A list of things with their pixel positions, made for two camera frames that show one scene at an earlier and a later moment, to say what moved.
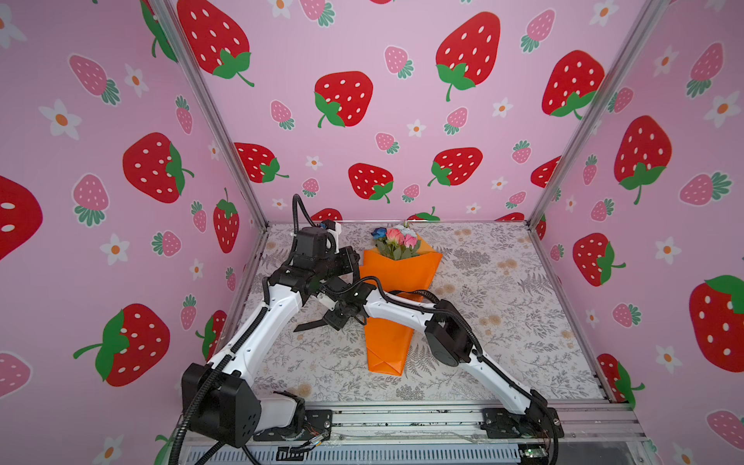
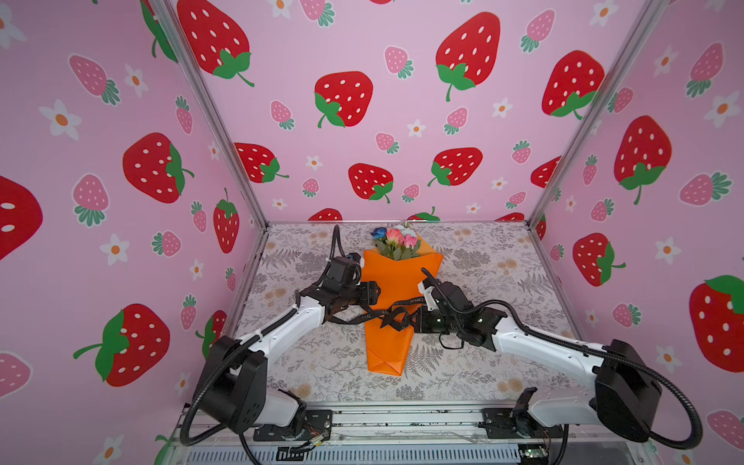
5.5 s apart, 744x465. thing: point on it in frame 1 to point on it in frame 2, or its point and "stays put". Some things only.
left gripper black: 347,264 to 370,295
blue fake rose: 380,232 stays put
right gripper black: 332,319 to 419,320
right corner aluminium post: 635,44 stays put
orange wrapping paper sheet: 388,346 stays put
